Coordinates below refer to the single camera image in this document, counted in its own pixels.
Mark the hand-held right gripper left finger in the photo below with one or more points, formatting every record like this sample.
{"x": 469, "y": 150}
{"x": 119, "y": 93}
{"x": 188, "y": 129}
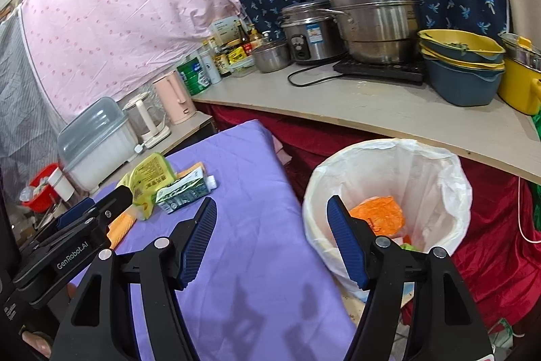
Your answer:
{"x": 198, "y": 242}

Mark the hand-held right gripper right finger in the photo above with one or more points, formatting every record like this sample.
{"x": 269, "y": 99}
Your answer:
{"x": 344, "y": 242}

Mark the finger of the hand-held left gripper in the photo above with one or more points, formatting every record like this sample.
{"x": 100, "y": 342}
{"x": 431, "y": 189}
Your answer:
{"x": 76, "y": 234}
{"x": 122, "y": 196}

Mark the yellow orange wrapper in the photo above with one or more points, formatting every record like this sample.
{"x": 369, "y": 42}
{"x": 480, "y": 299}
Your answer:
{"x": 122, "y": 230}

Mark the yellow green food packet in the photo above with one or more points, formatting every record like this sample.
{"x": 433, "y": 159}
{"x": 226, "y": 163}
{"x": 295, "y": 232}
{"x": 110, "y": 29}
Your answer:
{"x": 152, "y": 175}

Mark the orange printed plastic bag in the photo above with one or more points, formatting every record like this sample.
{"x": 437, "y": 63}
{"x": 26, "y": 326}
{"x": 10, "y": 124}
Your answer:
{"x": 380, "y": 215}

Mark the small lime green box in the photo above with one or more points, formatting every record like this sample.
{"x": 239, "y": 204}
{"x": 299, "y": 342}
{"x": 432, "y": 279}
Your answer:
{"x": 409, "y": 247}

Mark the white lined trash bin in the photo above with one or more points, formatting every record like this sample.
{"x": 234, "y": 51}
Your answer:
{"x": 422, "y": 175}

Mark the person's left hand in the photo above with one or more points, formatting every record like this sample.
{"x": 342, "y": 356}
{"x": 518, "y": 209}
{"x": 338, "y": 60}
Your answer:
{"x": 36, "y": 344}

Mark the red plastic basket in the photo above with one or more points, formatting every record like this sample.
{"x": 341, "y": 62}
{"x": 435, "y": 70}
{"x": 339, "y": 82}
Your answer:
{"x": 40, "y": 200}

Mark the purple table cloth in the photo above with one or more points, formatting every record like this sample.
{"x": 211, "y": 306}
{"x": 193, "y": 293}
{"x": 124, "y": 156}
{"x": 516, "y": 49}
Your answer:
{"x": 245, "y": 259}

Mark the white power plug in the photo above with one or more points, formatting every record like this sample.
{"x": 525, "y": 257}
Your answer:
{"x": 139, "y": 149}

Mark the white dish box grey lid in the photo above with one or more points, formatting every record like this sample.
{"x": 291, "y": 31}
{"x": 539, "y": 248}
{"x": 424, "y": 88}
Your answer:
{"x": 101, "y": 149}

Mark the green patterned carton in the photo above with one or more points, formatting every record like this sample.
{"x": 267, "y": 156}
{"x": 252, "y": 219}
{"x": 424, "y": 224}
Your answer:
{"x": 181, "y": 194}

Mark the white plastic cup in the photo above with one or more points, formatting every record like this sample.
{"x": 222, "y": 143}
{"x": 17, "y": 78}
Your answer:
{"x": 60, "y": 183}

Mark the white glass kettle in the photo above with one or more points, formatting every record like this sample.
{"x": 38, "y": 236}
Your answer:
{"x": 143, "y": 120}

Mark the pink electric kettle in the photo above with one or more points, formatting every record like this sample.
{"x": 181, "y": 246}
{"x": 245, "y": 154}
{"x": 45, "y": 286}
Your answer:
{"x": 173, "y": 94}

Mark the grey striped cloth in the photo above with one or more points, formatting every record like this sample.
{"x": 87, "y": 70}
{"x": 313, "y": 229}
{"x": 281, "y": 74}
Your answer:
{"x": 25, "y": 111}

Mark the green tin can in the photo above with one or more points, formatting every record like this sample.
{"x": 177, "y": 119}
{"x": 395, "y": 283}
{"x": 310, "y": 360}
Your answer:
{"x": 192, "y": 75}

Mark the white bottle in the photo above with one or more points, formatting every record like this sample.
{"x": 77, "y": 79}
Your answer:
{"x": 210, "y": 67}

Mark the dark sauce bottle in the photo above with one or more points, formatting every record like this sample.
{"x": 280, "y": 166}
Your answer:
{"x": 220, "y": 63}

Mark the clear food container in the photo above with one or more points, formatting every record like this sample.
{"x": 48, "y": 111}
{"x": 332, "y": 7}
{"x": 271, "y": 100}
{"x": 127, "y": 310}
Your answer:
{"x": 243, "y": 70}

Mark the black induction cooktop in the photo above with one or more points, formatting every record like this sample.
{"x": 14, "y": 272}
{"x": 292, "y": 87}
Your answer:
{"x": 380, "y": 71}

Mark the pink dotted curtain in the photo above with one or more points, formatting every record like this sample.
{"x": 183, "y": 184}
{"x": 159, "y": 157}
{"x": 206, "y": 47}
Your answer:
{"x": 126, "y": 5}

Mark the small steel pot with lid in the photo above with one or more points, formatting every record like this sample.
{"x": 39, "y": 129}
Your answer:
{"x": 270, "y": 58}

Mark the blue plastic basin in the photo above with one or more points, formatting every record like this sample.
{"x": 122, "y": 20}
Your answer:
{"x": 465, "y": 86}

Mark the brown bottle red label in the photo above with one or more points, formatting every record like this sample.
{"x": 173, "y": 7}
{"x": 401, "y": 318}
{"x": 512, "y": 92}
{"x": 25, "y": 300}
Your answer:
{"x": 243, "y": 35}

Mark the amber bottle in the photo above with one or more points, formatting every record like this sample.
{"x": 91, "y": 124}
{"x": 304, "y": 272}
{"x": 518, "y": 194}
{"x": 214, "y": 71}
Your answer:
{"x": 255, "y": 39}

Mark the steel rice cooker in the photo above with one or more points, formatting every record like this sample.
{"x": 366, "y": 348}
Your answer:
{"x": 312, "y": 35}

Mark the large steel steamer pot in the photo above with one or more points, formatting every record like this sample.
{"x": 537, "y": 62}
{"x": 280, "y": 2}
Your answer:
{"x": 372, "y": 14}

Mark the yellow pot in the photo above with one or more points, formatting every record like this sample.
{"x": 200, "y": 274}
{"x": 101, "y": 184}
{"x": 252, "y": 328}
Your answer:
{"x": 515, "y": 86}

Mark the yellow blue bowl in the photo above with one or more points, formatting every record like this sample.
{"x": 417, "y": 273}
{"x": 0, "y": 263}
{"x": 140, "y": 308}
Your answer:
{"x": 460, "y": 41}

